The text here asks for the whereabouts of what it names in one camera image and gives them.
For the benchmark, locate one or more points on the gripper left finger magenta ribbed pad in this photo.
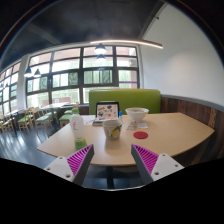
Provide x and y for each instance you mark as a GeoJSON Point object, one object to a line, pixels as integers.
{"type": "Point", "coordinates": [74, 167]}

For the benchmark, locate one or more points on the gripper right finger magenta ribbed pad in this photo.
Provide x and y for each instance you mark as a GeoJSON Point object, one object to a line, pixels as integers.
{"type": "Point", "coordinates": [152, 166]}

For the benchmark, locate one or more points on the white plastic water bottle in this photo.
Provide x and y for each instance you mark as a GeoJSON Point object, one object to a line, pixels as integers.
{"type": "Point", "coordinates": [77, 126]}

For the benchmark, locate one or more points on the red round coaster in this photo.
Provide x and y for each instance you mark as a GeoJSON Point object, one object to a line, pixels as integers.
{"type": "Point", "coordinates": [140, 135]}

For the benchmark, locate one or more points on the small white card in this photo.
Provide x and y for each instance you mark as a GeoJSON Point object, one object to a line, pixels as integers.
{"type": "Point", "coordinates": [142, 125]}

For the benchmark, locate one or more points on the white ceramic bowl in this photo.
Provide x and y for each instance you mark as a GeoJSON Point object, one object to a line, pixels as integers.
{"type": "Point", "coordinates": [136, 113]}

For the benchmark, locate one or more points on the patterned ceramic cup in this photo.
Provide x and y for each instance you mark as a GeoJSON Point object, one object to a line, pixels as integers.
{"type": "Point", "coordinates": [112, 129]}

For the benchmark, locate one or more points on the wooden chair green seat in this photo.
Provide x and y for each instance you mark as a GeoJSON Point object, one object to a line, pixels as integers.
{"type": "Point", "coordinates": [42, 120]}

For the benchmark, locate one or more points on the background wooden dining table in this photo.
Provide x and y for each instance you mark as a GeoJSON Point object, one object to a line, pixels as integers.
{"type": "Point", "coordinates": [55, 106]}

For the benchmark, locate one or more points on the laptop with stickers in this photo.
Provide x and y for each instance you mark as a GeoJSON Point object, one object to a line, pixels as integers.
{"type": "Point", "coordinates": [106, 111]}

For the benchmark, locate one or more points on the green upholstered booth bench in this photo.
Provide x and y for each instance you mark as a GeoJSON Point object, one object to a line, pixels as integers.
{"type": "Point", "coordinates": [127, 98]}

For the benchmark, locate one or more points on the black pendant lamp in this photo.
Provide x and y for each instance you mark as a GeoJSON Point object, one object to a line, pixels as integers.
{"type": "Point", "coordinates": [100, 49]}

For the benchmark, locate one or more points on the curved linear ceiling light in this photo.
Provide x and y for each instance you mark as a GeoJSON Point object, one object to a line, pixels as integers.
{"type": "Point", "coordinates": [136, 42]}

